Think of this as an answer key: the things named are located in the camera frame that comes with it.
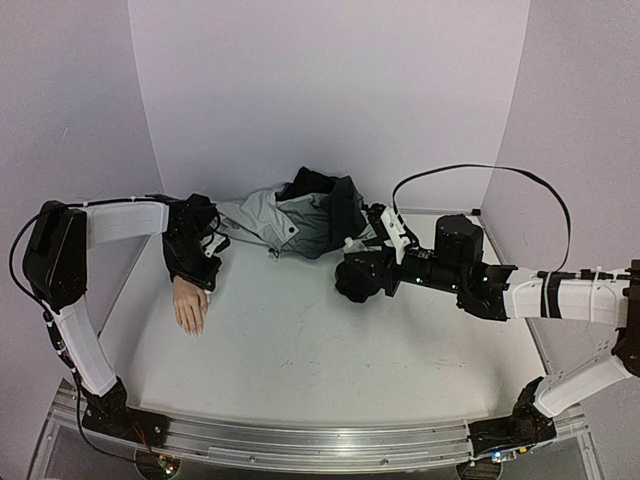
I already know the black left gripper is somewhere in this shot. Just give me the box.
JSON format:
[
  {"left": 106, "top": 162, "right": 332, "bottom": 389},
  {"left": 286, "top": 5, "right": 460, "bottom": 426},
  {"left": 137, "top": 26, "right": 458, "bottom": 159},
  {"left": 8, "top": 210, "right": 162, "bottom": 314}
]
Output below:
[{"left": 167, "top": 232, "right": 224, "bottom": 292}]

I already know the clear nail polish bottle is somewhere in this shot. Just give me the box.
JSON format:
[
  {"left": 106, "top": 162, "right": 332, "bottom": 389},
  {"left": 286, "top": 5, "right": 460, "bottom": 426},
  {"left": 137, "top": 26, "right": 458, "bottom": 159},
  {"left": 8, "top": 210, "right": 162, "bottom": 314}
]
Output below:
[{"left": 343, "top": 237, "right": 367, "bottom": 254}]

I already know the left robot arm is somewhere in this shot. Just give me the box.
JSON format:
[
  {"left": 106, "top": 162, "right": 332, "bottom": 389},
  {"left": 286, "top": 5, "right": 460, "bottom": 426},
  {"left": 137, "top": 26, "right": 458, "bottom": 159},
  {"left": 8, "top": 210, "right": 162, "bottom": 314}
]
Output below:
[{"left": 22, "top": 194, "right": 228, "bottom": 437}]

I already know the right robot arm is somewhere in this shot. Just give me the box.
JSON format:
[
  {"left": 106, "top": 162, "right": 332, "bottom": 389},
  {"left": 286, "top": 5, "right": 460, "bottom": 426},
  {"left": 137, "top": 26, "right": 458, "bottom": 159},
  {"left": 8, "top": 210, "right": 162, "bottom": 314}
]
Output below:
[{"left": 335, "top": 205, "right": 639, "bottom": 418}]

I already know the mannequin hand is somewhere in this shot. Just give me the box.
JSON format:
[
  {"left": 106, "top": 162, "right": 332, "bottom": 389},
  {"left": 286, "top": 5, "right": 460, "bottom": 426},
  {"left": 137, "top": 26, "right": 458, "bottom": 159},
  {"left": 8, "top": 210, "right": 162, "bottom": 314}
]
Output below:
[{"left": 173, "top": 276, "right": 209, "bottom": 336}]

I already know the grey and black jacket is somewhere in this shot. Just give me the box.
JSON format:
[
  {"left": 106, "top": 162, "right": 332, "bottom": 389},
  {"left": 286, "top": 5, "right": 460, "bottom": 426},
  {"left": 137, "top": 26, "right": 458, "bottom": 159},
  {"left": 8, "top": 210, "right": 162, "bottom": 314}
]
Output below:
[{"left": 163, "top": 167, "right": 373, "bottom": 264}]

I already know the small green circuit board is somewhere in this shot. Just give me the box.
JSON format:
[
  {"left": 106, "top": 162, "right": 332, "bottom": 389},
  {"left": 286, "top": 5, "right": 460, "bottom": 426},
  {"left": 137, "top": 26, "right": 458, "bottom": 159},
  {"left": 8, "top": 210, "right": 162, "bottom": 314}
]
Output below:
[{"left": 134, "top": 450, "right": 182, "bottom": 480}]

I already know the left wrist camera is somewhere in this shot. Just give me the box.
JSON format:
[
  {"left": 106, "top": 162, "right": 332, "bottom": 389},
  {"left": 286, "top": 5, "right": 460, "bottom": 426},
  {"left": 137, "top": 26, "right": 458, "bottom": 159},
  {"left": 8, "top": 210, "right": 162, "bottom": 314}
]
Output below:
[{"left": 200, "top": 233, "right": 230, "bottom": 258}]

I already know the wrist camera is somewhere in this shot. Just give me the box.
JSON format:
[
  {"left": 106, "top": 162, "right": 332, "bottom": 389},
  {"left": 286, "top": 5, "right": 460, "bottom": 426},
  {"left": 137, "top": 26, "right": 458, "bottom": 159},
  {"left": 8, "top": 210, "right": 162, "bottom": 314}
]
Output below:
[
  {"left": 200, "top": 233, "right": 230, "bottom": 258},
  {"left": 367, "top": 203, "right": 420, "bottom": 265}
]

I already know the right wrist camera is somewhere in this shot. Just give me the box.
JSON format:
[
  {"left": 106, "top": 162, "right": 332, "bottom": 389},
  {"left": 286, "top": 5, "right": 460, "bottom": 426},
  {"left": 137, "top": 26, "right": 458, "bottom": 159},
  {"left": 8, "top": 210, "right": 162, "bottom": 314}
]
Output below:
[{"left": 367, "top": 203, "right": 420, "bottom": 265}]

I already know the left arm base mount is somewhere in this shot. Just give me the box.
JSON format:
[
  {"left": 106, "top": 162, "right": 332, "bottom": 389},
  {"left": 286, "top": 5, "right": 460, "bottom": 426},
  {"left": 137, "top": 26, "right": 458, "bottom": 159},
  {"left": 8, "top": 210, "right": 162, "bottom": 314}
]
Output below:
[{"left": 81, "top": 380, "right": 170, "bottom": 447}]

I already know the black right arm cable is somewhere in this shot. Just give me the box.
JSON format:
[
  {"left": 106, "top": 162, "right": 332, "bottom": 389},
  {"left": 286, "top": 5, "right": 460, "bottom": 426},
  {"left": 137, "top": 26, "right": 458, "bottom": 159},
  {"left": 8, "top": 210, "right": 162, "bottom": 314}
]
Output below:
[{"left": 392, "top": 163, "right": 575, "bottom": 274}]

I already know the aluminium table front rail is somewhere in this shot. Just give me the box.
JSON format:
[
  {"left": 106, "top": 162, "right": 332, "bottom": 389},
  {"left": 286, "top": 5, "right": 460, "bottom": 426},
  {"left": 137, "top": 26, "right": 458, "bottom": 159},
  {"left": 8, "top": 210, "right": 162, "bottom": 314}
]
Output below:
[{"left": 49, "top": 389, "right": 586, "bottom": 464}]

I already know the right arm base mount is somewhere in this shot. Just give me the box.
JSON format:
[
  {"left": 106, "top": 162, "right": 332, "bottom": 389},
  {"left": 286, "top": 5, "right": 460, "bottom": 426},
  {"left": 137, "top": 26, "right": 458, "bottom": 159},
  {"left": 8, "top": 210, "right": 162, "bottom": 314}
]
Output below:
[{"left": 468, "top": 389, "right": 557, "bottom": 458}]

